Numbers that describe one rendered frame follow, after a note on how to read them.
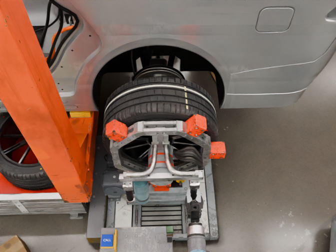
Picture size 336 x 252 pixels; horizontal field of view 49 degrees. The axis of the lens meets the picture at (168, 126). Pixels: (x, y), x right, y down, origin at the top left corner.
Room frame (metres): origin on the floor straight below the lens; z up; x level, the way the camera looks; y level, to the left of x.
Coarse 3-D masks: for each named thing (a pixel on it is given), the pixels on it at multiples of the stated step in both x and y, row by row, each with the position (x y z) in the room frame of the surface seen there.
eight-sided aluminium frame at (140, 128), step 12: (132, 132) 0.99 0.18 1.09; (144, 132) 0.98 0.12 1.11; (156, 132) 0.98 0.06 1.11; (168, 132) 0.98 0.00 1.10; (180, 132) 0.98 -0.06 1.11; (120, 144) 0.97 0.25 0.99; (204, 144) 0.99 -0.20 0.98; (120, 156) 1.01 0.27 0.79; (204, 156) 0.99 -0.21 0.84; (120, 168) 0.97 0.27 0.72; (132, 168) 0.99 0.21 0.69; (144, 168) 1.02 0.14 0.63; (180, 168) 1.02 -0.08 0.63; (192, 168) 0.98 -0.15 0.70
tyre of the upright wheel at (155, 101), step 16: (144, 80) 1.26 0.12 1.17; (160, 80) 1.25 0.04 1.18; (176, 80) 1.27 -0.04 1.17; (112, 96) 1.25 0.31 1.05; (128, 96) 1.18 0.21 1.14; (144, 96) 1.16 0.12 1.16; (160, 96) 1.15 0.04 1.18; (176, 96) 1.16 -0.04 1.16; (192, 96) 1.19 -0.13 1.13; (208, 96) 1.26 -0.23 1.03; (112, 112) 1.13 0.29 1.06; (128, 112) 1.08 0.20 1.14; (144, 112) 1.06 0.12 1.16; (160, 112) 1.06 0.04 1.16; (176, 112) 1.07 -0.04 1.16; (192, 112) 1.08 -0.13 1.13; (208, 112) 1.14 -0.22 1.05; (208, 128) 1.07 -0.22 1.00
